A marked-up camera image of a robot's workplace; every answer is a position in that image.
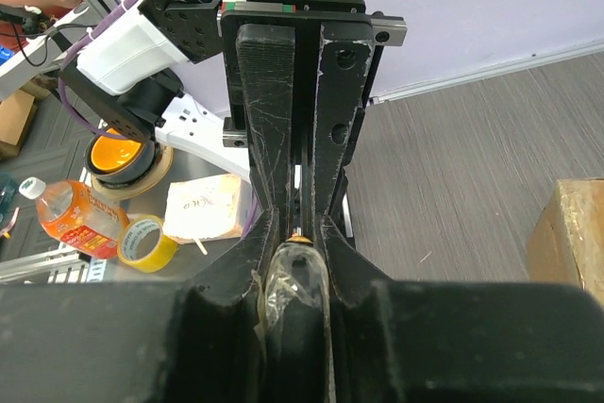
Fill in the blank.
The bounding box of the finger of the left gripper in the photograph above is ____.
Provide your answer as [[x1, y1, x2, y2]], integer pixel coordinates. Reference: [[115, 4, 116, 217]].
[[311, 22, 375, 215], [236, 24, 295, 214]]

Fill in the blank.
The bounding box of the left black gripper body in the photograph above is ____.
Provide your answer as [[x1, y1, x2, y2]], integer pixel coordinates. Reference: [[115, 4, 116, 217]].
[[215, 0, 407, 149]]

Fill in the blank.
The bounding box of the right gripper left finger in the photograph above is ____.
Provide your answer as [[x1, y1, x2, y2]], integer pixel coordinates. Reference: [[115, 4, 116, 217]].
[[1, 209, 279, 402]]

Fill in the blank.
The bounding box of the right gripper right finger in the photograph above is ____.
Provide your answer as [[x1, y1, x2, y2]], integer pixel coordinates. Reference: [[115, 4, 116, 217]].
[[316, 221, 603, 402]]

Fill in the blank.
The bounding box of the yellow utility knife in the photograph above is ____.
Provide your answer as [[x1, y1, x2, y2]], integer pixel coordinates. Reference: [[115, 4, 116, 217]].
[[259, 234, 331, 402]]

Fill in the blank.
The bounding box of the brown cardboard express box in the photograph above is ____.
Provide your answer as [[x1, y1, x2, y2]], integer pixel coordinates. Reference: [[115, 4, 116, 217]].
[[527, 178, 603, 301]]

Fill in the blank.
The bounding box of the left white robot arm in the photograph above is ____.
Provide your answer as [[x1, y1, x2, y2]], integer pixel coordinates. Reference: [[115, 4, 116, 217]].
[[60, 0, 407, 221]]

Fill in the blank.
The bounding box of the yellow tape roll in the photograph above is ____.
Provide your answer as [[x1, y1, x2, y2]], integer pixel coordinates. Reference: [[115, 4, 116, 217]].
[[117, 215, 179, 274]]

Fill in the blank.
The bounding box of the white orange paper packet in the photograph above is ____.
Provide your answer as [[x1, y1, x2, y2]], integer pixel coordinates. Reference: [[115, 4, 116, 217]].
[[163, 174, 249, 243]]

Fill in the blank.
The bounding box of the orange drink bottle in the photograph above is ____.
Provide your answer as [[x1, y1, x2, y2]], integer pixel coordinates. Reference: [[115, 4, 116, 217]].
[[19, 176, 128, 260]]

